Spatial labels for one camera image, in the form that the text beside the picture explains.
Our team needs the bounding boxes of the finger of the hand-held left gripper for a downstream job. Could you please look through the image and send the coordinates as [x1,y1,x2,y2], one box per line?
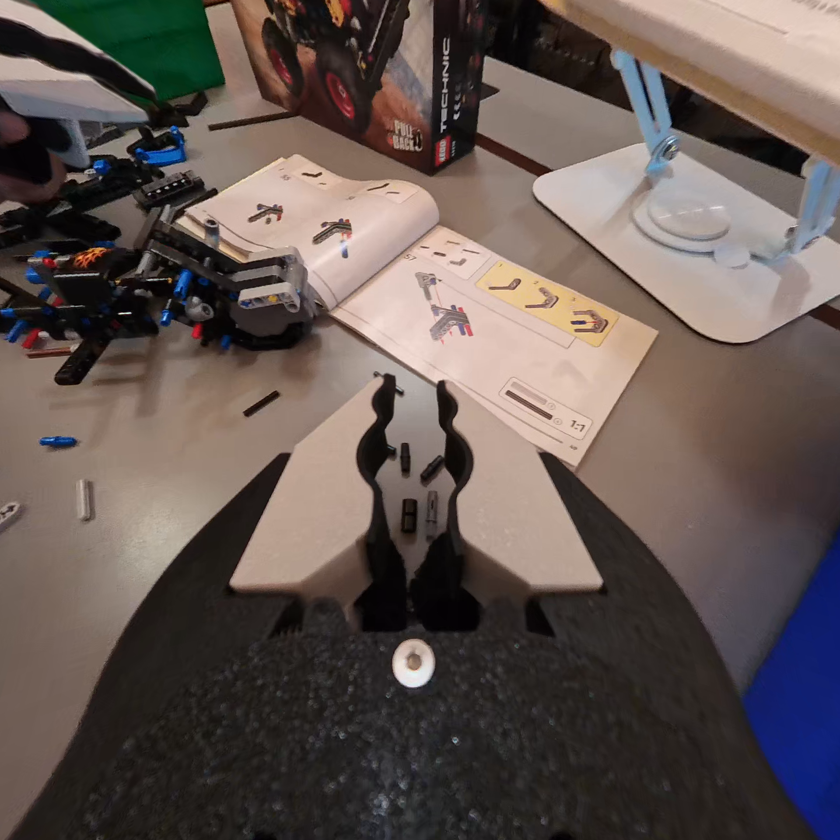
[0,39,158,126]
[0,0,157,98]

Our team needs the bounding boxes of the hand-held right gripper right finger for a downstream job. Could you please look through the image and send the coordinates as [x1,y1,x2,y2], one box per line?
[410,379,605,631]

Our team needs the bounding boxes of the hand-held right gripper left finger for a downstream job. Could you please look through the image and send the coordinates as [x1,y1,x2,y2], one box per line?
[227,374,411,632]

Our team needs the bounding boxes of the pile of small toy pins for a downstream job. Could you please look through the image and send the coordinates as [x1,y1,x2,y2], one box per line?
[373,371,448,542]

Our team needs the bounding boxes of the monster truck toy set box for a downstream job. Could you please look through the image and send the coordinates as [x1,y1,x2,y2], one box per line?
[230,0,488,177]

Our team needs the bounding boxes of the person's left hand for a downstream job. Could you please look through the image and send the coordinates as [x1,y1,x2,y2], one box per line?
[0,110,68,203]

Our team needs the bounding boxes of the pile of black toy beams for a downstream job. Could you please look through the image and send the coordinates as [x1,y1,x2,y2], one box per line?
[0,91,212,245]

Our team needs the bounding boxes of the blue toy panel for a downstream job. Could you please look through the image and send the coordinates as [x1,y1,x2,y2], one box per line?
[128,125,188,166]

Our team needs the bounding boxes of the stacked green plastic bins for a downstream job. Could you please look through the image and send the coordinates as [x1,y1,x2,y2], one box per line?
[33,0,226,105]

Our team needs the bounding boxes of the long black toy axle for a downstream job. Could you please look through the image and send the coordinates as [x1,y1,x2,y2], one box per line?
[207,110,298,132]

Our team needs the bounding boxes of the building instruction booklet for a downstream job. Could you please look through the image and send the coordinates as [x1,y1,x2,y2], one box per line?
[176,154,659,468]

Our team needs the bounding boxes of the toy chassis with grey motor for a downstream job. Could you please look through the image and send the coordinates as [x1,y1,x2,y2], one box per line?
[136,203,320,350]

